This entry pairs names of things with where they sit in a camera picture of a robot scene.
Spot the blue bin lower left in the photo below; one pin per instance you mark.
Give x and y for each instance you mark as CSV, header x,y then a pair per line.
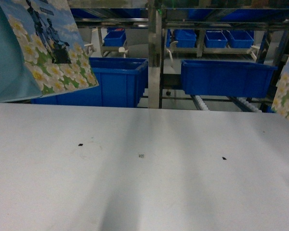
x,y
122,82

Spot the blue bin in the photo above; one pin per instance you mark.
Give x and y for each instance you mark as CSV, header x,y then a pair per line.
x,y
122,82
222,78

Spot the blue bin lower right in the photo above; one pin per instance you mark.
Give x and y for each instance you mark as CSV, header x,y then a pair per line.
x,y
222,78

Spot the steel flow rack frame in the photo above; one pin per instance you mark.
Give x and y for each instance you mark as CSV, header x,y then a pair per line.
x,y
159,15

